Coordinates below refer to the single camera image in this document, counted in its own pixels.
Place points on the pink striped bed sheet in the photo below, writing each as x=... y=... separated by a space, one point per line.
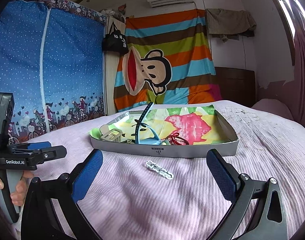
x=128 y=201

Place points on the black hanging tote bag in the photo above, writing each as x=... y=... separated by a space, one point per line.
x=115 y=41

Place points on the beige plastic hair claw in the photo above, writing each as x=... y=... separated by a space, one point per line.
x=111 y=135

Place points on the person's left hand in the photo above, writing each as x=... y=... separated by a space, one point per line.
x=18 y=196

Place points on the grey cardboard tray box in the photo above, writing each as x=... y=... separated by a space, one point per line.
x=169 y=151

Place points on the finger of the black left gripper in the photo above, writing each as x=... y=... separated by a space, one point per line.
x=42 y=155

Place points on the striped monkey cartoon blanket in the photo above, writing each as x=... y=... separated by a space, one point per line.
x=169 y=62

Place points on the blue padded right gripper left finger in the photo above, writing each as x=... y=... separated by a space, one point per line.
x=39 y=217

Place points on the colourful painted paper lining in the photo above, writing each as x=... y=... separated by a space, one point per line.
x=179 y=125

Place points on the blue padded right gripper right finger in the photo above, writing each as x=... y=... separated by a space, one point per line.
x=268 y=219

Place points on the pink pillow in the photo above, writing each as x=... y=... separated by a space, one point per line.
x=273 y=106

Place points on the blue dotted fabric wardrobe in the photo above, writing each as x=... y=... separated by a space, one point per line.
x=51 y=60

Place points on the white plastic hair clip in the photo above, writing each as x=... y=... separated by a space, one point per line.
x=150 y=165

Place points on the brown hanging cloth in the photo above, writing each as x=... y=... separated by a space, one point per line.
x=228 y=24

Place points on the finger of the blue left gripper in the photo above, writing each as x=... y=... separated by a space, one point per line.
x=33 y=146

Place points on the dark wooden headboard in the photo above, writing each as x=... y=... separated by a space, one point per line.
x=237 y=85

